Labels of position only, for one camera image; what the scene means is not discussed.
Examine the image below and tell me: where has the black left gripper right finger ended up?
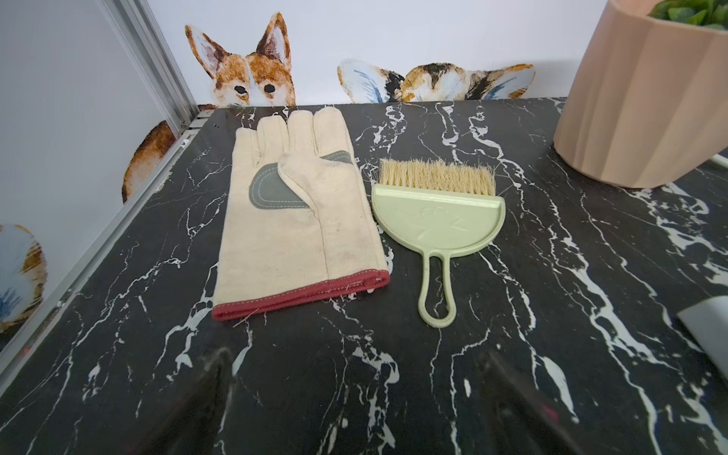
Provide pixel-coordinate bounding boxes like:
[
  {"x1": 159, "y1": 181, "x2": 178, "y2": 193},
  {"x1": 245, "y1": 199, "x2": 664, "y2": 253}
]
[{"x1": 480, "y1": 350, "x2": 586, "y2": 454}]

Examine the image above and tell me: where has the green artificial plant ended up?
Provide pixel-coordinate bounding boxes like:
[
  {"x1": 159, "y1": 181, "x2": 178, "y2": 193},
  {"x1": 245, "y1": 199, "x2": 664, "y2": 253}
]
[{"x1": 648, "y1": 0, "x2": 727, "y2": 31}]

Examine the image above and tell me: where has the pink plant pot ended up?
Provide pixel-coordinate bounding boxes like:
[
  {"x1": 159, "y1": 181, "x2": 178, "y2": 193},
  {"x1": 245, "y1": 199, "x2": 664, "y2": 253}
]
[{"x1": 554, "y1": 1, "x2": 727, "y2": 189}]

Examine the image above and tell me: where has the green hand brush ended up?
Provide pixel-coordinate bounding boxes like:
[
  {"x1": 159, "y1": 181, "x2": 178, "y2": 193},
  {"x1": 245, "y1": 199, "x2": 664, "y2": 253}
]
[{"x1": 372, "y1": 159, "x2": 506, "y2": 328}]

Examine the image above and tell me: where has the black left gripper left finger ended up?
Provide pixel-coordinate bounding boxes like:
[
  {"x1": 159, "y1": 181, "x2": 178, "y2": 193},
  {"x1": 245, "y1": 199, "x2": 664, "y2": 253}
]
[{"x1": 127, "y1": 348, "x2": 232, "y2": 454}]

